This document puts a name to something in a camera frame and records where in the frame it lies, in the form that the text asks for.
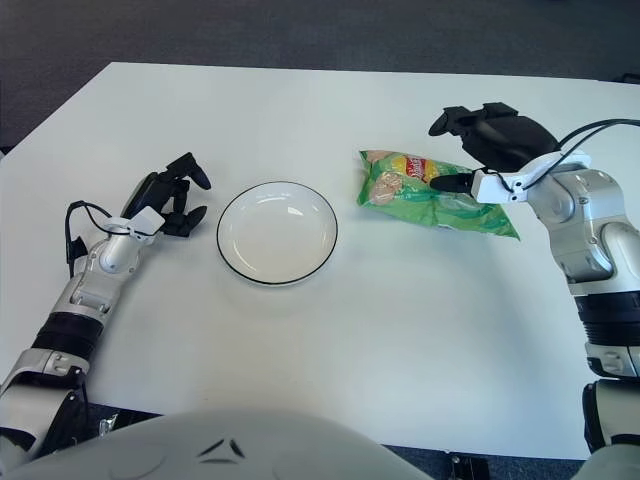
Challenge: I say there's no black stand part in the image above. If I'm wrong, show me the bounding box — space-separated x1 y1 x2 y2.
447 451 491 480

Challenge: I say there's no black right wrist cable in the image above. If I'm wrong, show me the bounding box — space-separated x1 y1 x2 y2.
507 117 640 194

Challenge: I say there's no grey robot torso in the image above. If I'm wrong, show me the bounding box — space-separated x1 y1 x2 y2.
0 408 436 480

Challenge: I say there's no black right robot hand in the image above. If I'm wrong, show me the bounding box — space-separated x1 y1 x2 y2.
428 102 561 195

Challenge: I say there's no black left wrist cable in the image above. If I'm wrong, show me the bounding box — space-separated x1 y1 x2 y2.
64 199 126 276

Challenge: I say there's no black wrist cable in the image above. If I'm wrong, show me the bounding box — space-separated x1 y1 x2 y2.
507 117 640 194
64 199 126 276

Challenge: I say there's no white plate black rim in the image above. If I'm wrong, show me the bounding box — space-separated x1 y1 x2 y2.
216 179 340 289

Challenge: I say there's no green snack chips bag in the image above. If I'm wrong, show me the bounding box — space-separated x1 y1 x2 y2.
356 148 521 242

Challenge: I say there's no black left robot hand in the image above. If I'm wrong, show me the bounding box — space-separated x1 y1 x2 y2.
122 152 213 238

